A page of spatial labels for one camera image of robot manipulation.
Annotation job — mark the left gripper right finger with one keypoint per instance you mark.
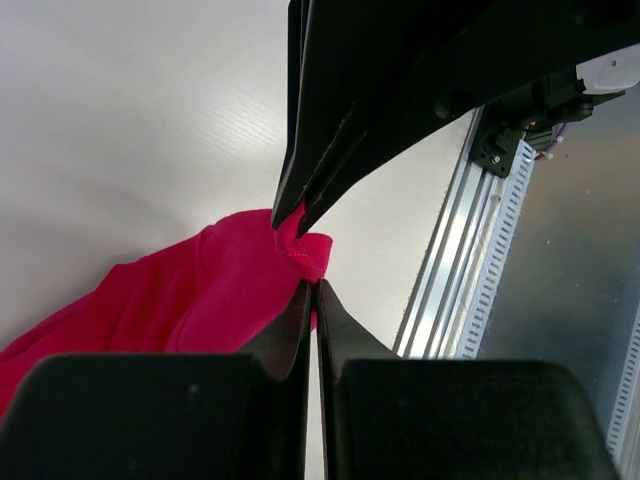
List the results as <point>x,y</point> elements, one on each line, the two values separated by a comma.
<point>385,417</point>

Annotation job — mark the magenta t shirt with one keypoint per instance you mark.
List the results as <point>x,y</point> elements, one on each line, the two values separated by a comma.
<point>211,293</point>

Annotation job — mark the aluminium mounting rail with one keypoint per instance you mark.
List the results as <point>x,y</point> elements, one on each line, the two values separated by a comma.
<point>438,286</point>

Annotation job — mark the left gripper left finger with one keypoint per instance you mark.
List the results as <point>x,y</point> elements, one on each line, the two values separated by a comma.
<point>168,416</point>

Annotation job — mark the right controller board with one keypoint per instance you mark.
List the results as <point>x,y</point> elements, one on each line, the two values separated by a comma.
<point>543,140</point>

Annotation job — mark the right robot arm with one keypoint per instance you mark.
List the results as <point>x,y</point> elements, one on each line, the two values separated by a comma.
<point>585,80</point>

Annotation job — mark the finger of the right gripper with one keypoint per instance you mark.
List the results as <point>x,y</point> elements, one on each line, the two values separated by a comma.
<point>302,154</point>
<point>394,72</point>

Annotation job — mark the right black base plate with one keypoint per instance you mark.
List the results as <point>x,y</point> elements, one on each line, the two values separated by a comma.
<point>494,148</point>

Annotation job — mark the slotted grey cable duct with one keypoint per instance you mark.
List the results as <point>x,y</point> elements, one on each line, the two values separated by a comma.
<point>505,208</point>

